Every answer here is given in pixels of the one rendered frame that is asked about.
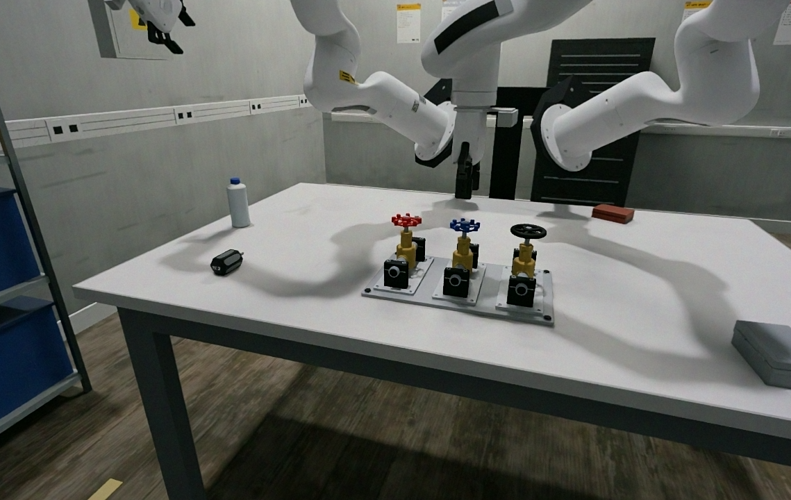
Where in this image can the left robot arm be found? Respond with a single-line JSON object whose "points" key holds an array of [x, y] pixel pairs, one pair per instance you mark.
{"points": [[718, 74]]}

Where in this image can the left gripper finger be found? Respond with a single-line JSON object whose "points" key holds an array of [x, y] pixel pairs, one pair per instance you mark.
{"points": [[463, 176], [475, 176]]}

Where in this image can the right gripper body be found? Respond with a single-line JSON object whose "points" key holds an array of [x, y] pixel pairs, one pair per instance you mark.
{"points": [[162, 13]]}

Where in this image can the white bottle with blue cap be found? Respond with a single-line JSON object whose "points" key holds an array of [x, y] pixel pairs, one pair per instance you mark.
{"points": [[238, 204]]}

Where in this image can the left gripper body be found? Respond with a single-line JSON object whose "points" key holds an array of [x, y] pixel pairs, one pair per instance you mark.
{"points": [[470, 126]]}

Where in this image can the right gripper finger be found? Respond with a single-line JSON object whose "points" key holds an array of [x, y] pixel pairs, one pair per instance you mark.
{"points": [[170, 44], [184, 17]]}

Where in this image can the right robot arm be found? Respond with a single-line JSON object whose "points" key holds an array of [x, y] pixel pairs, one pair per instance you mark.
{"points": [[330, 87]]}

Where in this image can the reddish-brown rectangular block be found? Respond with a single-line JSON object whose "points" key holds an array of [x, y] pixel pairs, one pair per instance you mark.
{"points": [[613, 213]]}

